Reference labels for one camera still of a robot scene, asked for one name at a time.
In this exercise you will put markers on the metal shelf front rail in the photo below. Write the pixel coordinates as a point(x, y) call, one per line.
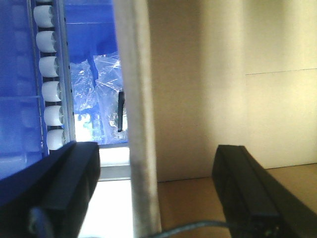
point(115, 164)

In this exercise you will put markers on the blue plastic bin left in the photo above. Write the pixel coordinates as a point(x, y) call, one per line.
point(90, 32)

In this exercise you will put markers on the blue plastic bin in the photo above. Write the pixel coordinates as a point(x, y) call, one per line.
point(90, 32)
point(22, 129)

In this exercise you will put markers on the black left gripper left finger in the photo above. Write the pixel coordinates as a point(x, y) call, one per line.
point(50, 197)

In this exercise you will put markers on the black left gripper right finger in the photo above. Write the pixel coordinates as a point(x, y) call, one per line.
point(255, 201)

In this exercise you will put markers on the roller track with white wheels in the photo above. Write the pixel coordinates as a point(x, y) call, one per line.
point(51, 58)

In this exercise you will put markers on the clear plastic bag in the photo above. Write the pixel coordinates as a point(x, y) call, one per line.
point(83, 90)
point(109, 85)

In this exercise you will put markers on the brown EcoFlow cardboard box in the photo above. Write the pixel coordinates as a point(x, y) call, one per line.
point(202, 73)

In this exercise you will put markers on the blue plastic bin middle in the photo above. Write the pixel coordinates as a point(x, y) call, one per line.
point(22, 129)

